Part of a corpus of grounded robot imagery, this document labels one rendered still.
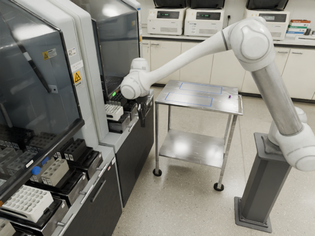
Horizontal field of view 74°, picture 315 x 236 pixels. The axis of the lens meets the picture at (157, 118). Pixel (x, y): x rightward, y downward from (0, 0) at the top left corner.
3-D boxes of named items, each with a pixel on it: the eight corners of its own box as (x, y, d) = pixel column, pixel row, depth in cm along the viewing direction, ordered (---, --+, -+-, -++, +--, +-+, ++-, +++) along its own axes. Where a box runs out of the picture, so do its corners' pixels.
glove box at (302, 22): (291, 25, 309) (293, 18, 303) (289, 24, 319) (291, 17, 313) (309, 26, 303) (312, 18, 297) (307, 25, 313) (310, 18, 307)
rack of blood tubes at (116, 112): (77, 115, 141) (75, 107, 137) (85, 108, 149) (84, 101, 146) (117, 122, 134) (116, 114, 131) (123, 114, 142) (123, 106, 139)
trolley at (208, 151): (152, 176, 200) (150, 100, 156) (165, 146, 237) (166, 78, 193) (224, 193, 183) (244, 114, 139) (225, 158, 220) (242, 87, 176)
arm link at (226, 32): (220, 25, 101) (221, 29, 90) (259, 7, 95) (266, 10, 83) (227, 50, 107) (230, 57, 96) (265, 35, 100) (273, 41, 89)
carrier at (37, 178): (53, 165, 99) (50, 155, 96) (57, 165, 99) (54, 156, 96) (35, 183, 90) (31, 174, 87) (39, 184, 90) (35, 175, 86)
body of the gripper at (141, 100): (138, 90, 128) (138, 103, 133) (132, 96, 121) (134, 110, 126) (149, 91, 126) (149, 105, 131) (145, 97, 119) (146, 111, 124)
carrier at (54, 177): (65, 167, 98) (62, 158, 95) (69, 168, 97) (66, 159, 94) (49, 187, 88) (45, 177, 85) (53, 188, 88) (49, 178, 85)
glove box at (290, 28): (288, 31, 313) (289, 25, 309) (286, 29, 323) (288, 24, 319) (305, 32, 308) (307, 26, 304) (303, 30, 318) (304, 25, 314)
